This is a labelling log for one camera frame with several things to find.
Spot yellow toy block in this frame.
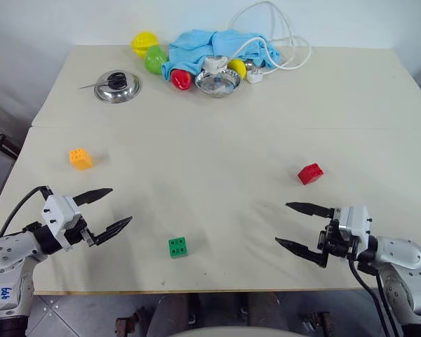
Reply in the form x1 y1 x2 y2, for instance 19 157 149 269
69 148 93 171

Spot green plastic toy fruit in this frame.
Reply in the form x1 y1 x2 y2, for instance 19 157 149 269
144 45 168 74

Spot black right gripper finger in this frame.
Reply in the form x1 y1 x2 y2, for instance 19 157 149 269
284 201 335 219
274 237 328 269

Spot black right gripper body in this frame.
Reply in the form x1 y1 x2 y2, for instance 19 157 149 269
316 208 359 260

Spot green toy block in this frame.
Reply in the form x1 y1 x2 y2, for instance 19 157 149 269
168 237 189 259

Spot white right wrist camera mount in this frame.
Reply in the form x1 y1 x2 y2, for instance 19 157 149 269
333 205 371 249

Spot red toy block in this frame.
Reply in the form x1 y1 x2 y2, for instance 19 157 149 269
297 162 325 185

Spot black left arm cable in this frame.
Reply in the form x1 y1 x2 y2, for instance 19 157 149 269
0 185 53 239

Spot white power cable with plug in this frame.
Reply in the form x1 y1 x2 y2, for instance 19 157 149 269
227 0 313 84

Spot steel bowl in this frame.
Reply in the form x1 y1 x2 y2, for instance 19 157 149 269
194 67 243 98

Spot white crumpled object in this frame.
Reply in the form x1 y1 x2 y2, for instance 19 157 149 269
201 55 229 74

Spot red plastic toy fruit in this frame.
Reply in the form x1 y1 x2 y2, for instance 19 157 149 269
171 69 193 91

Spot small yellow plastic toy fruit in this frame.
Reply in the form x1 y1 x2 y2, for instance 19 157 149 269
227 58 247 80

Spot steel pot lid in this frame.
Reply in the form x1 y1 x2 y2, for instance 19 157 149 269
93 70 142 105

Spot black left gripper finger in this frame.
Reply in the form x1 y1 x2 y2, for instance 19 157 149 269
72 187 114 206
89 216 133 248

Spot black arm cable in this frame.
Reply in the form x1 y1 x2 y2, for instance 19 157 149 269
347 257 401 337
0 185 53 239

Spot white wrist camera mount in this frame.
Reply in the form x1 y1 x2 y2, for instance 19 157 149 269
333 205 371 249
41 194 82 251

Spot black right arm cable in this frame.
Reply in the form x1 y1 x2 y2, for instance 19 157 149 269
347 257 401 337

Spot light blue cloth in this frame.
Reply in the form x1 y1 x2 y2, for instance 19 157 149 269
161 29 282 82

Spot dark rounded robot legs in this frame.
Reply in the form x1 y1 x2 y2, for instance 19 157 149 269
114 291 334 337

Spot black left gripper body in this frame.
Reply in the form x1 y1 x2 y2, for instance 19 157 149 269
65 213 94 249

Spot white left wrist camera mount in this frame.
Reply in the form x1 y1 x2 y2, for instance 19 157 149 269
41 194 82 251

